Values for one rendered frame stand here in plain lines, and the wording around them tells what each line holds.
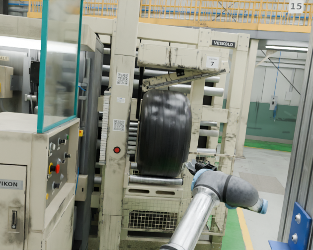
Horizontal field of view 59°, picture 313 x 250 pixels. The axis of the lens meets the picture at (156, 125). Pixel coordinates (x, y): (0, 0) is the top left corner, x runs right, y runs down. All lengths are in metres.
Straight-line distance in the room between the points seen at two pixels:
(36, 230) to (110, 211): 0.81
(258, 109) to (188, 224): 9.97
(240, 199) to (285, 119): 10.01
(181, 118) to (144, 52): 0.64
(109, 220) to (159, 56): 1.17
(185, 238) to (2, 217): 0.66
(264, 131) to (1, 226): 10.29
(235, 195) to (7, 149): 0.86
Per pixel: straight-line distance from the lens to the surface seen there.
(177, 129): 1.57
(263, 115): 10.92
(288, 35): 7.32
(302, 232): 0.55
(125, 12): 1.79
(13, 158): 1.11
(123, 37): 1.76
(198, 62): 2.05
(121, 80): 1.74
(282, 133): 11.13
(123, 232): 2.63
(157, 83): 2.13
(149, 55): 2.01
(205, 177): 1.16
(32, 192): 1.13
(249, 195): 1.16
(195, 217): 1.05
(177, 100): 1.66
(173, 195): 1.79
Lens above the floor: 1.46
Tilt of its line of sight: 7 degrees down
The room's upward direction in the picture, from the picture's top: 6 degrees clockwise
